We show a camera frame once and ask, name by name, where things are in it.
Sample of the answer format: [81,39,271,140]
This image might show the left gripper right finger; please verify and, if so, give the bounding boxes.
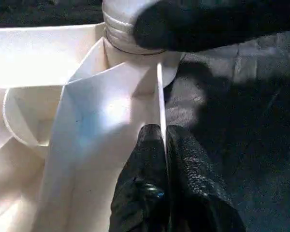
[165,125,247,232]

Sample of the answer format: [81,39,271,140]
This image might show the white plastic table leg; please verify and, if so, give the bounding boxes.
[102,0,168,56]

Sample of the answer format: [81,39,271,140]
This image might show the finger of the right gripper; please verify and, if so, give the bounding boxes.
[133,0,290,53]

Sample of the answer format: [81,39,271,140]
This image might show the black work mat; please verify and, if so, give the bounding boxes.
[0,0,290,232]

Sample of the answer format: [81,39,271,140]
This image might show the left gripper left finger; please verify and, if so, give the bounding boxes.
[110,123,171,232]

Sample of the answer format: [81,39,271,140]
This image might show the white plastic table top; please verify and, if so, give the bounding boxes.
[0,23,182,232]

